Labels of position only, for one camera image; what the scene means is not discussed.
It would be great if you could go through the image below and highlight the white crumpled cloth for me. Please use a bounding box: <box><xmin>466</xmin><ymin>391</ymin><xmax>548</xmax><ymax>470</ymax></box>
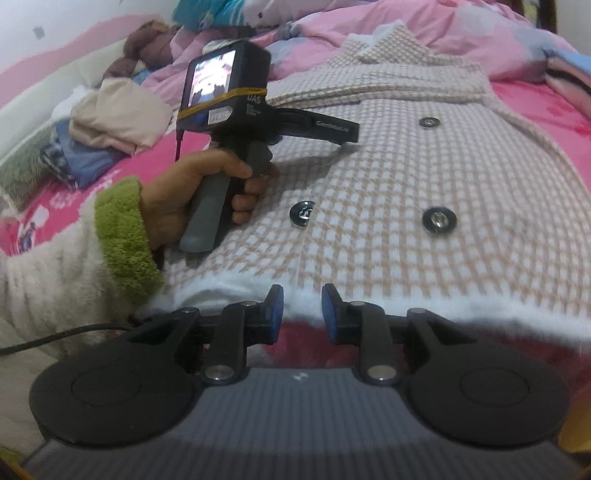
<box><xmin>51</xmin><ymin>88</ymin><xmax>98</xmax><ymax>121</ymax></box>

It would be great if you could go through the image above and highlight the person's left forearm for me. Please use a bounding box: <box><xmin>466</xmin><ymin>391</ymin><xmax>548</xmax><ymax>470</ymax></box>
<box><xmin>0</xmin><ymin>176</ymin><xmax>164</xmax><ymax>444</ymax></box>

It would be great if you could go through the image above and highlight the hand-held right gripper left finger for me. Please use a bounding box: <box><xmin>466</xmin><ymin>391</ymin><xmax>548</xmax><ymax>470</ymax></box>
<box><xmin>127</xmin><ymin>284</ymin><xmax>284</xmax><ymax>385</ymax></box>

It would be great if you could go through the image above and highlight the pink floral duvet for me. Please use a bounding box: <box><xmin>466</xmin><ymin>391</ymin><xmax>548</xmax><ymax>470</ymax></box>
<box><xmin>139</xmin><ymin>0</ymin><xmax>568</xmax><ymax>88</ymax></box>

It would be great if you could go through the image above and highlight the grey pink folded garment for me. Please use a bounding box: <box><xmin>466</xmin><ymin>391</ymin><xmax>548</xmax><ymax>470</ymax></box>
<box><xmin>545</xmin><ymin>65</ymin><xmax>591</xmax><ymax>107</ymax></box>

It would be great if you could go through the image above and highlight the blue crumpled garment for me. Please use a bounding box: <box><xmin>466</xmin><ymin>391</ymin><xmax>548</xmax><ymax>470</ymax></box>
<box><xmin>60</xmin><ymin>136</ymin><xmax>134</xmax><ymax>188</ymax></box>

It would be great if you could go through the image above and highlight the stack of folded clothes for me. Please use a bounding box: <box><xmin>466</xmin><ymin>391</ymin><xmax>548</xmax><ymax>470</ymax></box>
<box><xmin>542</xmin><ymin>46</ymin><xmax>591</xmax><ymax>79</ymax></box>

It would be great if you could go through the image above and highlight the black cable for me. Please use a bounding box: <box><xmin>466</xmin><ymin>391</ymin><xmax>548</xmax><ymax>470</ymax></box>
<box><xmin>0</xmin><ymin>323</ymin><xmax>139</xmax><ymax>356</ymax></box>

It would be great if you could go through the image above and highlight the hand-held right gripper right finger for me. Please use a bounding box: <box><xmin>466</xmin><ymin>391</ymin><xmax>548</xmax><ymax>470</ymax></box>
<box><xmin>322</xmin><ymin>282</ymin><xmax>476</xmax><ymax>385</ymax></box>

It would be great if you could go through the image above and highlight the teal pillow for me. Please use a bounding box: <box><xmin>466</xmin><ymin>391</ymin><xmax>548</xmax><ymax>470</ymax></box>
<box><xmin>173</xmin><ymin>0</ymin><xmax>245</xmax><ymax>33</ymax></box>

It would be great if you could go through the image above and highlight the brown plush toy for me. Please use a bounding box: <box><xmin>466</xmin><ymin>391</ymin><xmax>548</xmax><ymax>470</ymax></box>
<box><xmin>102</xmin><ymin>21</ymin><xmax>183</xmax><ymax>86</ymax></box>

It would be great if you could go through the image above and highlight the beige checked coat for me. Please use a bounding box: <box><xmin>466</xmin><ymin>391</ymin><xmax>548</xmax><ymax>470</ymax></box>
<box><xmin>134</xmin><ymin>23</ymin><xmax>591</xmax><ymax>352</ymax></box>

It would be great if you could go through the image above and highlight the pink white headboard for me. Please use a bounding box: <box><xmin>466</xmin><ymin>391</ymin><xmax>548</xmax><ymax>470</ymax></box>
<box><xmin>0</xmin><ymin>13</ymin><xmax>162</xmax><ymax>204</ymax></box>

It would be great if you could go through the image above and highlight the person's left hand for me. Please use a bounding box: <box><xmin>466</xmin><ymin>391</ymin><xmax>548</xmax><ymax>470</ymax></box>
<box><xmin>141</xmin><ymin>150</ymin><xmax>271</xmax><ymax>252</ymax></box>

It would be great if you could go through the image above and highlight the beige crumpled garment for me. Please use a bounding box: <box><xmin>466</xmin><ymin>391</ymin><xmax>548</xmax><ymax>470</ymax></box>
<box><xmin>69</xmin><ymin>78</ymin><xmax>174</xmax><ymax>158</ymax></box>

